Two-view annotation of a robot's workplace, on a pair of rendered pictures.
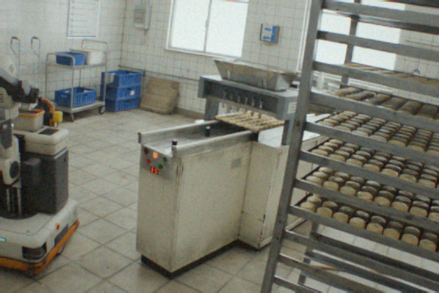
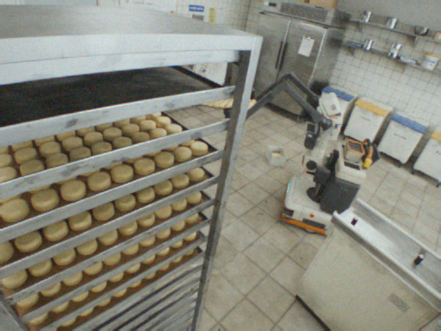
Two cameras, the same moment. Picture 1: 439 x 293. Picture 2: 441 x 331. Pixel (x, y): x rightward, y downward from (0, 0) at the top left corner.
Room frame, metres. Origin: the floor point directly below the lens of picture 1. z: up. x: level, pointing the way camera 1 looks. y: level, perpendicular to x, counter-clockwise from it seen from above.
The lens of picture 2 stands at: (1.70, -1.04, 1.88)
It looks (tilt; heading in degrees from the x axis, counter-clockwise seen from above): 34 degrees down; 102
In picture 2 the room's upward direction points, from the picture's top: 10 degrees clockwise
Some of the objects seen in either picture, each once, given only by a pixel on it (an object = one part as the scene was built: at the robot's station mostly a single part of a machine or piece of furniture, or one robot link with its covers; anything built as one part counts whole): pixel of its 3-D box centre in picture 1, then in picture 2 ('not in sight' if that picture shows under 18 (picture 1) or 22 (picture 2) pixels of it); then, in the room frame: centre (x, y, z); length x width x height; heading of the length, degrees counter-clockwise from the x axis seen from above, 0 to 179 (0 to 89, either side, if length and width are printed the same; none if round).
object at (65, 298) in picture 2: not in sight; (130, 259); (1.42, -0.68, 1.23); 0.64 x 0.03 x 0.03; 61
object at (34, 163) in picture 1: (11, 173); (314, 168); (2.12, 1.24, 0.61); 0.28 x 0.27 x 0.25; 89
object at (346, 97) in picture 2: not in sight; (334, 109); (2.58, 4.11, 0.38); 0.64 x 0.54 x 0.77; 66
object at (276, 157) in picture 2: not in sight; (276, 156); (1.75, 2.21, 0.08); 0.30 x 0.22 x 0.16; 111
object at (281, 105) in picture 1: (250, 107); not in sight; (2.97, -0.14, 1.01); 0.72 x 0.33 x 0.34; 54
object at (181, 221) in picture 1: (194, 197); (363, 288); (2.56, 0.16, 0.45); 0.70 x 0.34 x 0.90; 144
